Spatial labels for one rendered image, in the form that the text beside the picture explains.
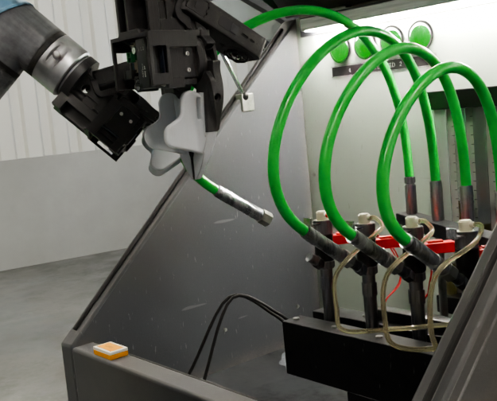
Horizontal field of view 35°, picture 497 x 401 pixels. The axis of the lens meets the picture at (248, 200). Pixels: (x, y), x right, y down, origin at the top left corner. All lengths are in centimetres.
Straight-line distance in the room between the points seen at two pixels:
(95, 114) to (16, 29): 15
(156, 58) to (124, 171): 705
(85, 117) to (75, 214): 659
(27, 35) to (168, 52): 35
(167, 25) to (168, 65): 5
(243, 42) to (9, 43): 37
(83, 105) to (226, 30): 31
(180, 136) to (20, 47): 37
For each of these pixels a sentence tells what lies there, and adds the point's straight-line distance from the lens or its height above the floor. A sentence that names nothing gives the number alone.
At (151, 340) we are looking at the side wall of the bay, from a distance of 134.
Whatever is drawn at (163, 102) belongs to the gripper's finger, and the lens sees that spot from 83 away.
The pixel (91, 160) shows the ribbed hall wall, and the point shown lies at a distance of 770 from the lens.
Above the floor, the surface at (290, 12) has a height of 142.
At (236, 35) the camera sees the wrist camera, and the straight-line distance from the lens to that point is 84.
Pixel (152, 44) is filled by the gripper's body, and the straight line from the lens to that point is 76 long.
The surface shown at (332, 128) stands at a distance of 89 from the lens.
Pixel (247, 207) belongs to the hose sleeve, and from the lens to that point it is 112.
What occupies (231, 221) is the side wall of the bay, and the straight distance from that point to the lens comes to 141.
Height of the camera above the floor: 130
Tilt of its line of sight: 7 degrees down
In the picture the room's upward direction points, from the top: 5 degrees counter-clockwise
